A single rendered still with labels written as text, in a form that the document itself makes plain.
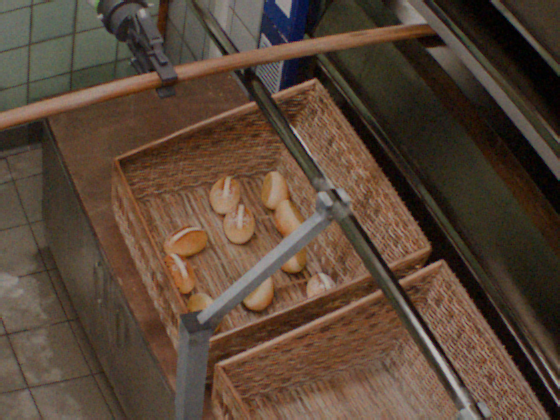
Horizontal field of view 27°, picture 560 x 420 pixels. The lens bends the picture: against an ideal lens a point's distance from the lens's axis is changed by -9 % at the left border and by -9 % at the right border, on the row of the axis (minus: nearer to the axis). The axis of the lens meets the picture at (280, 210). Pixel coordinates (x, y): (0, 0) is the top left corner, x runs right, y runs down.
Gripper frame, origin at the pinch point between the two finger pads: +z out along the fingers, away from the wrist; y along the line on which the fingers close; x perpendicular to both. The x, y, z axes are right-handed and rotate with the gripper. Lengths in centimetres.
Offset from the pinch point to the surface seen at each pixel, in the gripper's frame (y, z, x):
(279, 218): 56, -11, -36
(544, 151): -22, 58, -37
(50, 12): 69, -125, -15
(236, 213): 55, -15, -27
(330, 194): 1.9, 34.3, -15.0
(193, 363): 33.0, 36.4, 7.2
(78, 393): 120, -25, 9
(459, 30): -24, 30, -38
